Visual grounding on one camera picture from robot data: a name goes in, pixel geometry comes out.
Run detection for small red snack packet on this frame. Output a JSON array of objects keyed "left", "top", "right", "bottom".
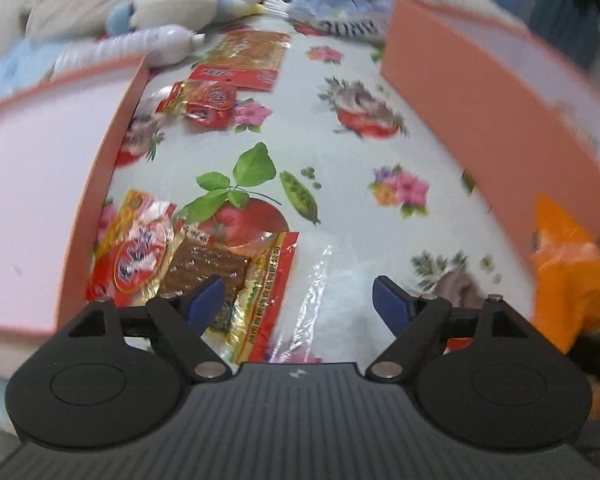
[{"left": 156, "top": 80, "right": 239, "bottom": 129}]

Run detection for floral tablecloth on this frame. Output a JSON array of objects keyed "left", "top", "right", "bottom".
[{"left": 87, "top": 15, "right": 542, "bottom": 367}]

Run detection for white plastic bottle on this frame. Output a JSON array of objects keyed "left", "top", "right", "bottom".
[{"left": 54, "top": 24, "right": 207, "bottom": 75}]

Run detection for pink box lid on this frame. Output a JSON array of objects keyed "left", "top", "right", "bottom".
[{"left": 0, "top": 52, "right": 152, "bottom": 337}]

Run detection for white blue plush toy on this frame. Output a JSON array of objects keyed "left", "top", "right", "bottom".
[{"left": 105, "top": 0, "right": 264, "bottom": 37}]

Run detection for light blue cloth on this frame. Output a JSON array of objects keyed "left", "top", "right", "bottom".
[{"left": 0, "top": 39, "right": 63, "bottom": 113}]

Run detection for plain orange snack packet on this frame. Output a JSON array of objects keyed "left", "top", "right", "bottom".
[{"left": 530, "top": 194, "right": 600, "bottom": 357}]

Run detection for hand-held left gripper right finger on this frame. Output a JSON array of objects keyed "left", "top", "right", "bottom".
[{"left": 365, "top": 275, "right": 534, "bottom": 381}]

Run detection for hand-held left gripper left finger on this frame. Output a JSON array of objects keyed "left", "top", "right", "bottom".
[{"left": 67, "top": 275, "right": 229, "bottom": 382}]

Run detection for red brown snack packet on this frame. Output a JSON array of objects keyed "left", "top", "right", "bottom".
[{"left": 87, "top": 189, "right": 301, "bottom": 363}]

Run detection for blue curtain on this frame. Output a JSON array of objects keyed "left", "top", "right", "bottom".
[{"left": 475, "top": 0, "right": 600, "bottom": 63}]

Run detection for large orange red snack packet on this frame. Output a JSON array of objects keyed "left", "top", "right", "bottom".
[{"left": 189, "top": 30, "right": 294, "bottom": 92}]

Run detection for pink cardboard box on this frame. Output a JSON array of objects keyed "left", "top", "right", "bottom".
[{"left": 380, "top": 0, "right": 600, "bottom": 263}]

